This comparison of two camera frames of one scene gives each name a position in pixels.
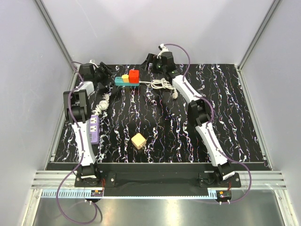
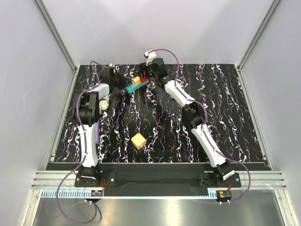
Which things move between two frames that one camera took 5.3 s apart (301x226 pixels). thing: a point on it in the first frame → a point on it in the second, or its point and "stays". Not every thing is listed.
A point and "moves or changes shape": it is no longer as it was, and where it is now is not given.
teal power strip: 118,81 moves or changes shape
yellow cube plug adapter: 125,77 moves or changes shape
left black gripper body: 100,76 → 116,76
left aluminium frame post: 56,36 stays
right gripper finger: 148,68 → 142,76
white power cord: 162,83 moves or changes shape
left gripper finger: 102,89 → 121,84
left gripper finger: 106,68 → 128,80
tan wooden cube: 138,141 stays
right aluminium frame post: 268,15 stays
